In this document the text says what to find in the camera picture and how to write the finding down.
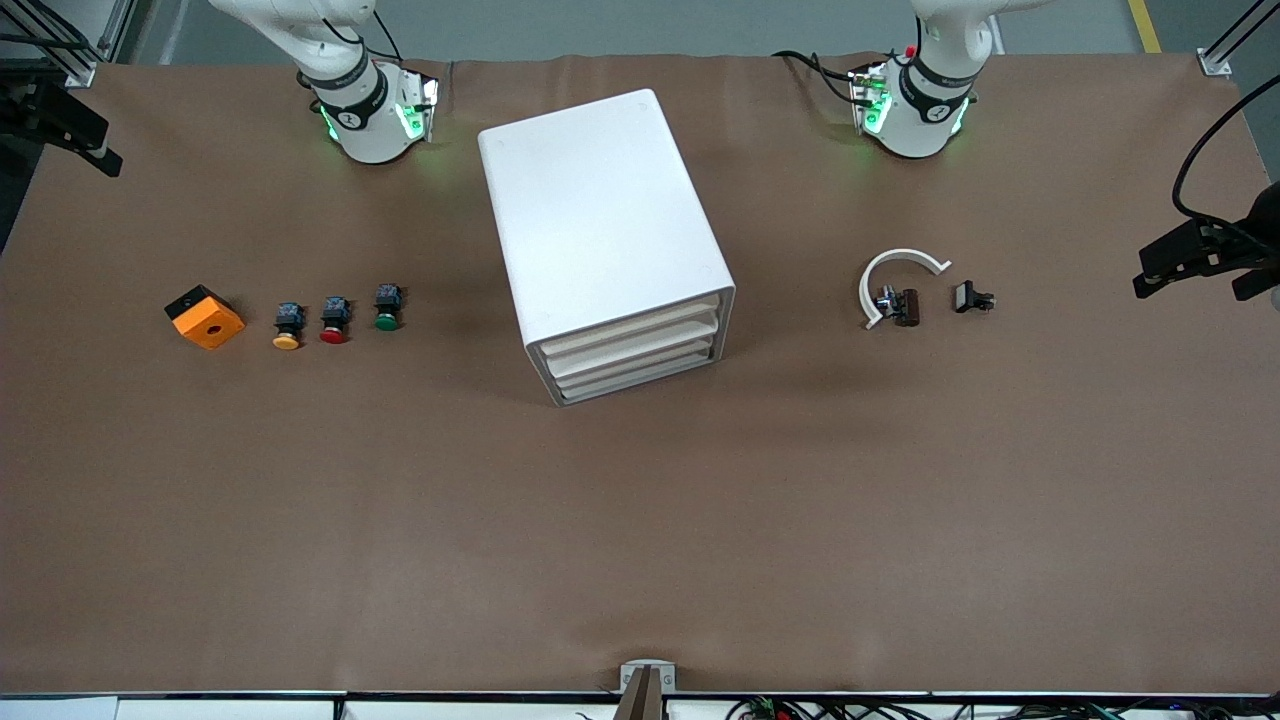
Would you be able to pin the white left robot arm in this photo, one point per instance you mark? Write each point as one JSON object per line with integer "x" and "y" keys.
{"x": 920, "y": 110}

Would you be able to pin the green push button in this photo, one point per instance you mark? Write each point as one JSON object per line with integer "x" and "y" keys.
{"x": 386, "y": 322}

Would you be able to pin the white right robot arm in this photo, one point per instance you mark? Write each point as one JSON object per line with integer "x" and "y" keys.
{"x": 360, "y": 130}

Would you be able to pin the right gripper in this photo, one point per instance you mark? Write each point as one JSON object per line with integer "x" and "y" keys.
{"x": 22, "y": 103}

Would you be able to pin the white table edge rail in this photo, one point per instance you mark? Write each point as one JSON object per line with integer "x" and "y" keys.
{"x": 200, "y": 710}

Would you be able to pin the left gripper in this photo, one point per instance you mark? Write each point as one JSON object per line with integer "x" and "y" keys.
{"x": 1262, "y": 232}

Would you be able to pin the aluminium frame post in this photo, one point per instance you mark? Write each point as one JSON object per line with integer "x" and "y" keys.
{"x": 80, "y": 70}
{"x": 1215, "y": 62}

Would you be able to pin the metal clamp bracket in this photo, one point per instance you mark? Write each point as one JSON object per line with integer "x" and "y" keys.
{"x": 628, "y": 676}

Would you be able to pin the brown table mat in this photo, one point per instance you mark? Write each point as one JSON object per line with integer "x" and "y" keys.
{"x": 300, "y": 520}

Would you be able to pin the small black clip component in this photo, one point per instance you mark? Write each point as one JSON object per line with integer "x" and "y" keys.
{"x": 967, "y": 296}

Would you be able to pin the dark brown small component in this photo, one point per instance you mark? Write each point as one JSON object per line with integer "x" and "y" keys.
{"x": 905, "y": 305}

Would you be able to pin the yellow push button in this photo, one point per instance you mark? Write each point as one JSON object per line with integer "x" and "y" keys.
{"x": 288, "y": 340}

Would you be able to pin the red push button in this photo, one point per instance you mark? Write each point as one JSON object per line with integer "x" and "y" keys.
{"x": 334, "y": 334}

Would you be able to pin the orange box with hole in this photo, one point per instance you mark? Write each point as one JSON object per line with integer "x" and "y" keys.
{"x": 210, "y": 325}

